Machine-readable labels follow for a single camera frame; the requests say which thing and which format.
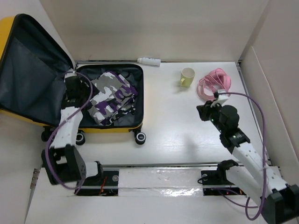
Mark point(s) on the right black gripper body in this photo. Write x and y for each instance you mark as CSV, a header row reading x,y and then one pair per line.
x,y
214,114

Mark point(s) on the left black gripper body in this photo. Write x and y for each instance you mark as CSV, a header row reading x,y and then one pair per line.
x,y
86,92

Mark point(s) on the purple camouflage cloth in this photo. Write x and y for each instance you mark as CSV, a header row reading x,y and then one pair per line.
x,y
114,99

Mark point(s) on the yellow-green mug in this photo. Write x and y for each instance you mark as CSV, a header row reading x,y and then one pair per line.
x,y
187,77

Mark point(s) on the yellow hard-shell suitcase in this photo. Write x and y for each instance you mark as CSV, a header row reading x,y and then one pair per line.
x,y
32,68

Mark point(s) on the white spray bottle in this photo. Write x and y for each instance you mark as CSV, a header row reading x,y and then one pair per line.
x,y
149,61

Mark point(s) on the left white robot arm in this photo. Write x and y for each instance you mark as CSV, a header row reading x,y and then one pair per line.
x,y
61,159

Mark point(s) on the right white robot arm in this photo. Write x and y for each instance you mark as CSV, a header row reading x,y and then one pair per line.
x,y
278,200

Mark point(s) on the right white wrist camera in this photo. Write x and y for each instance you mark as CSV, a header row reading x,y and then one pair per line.
x,y
220,97

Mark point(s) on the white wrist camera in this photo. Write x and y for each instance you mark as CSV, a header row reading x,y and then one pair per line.
x,y
220,97
69,74

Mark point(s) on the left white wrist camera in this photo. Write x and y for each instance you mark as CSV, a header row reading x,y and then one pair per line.
x,y
69,74

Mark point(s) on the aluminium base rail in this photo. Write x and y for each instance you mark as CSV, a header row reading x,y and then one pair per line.
x,y
148,182

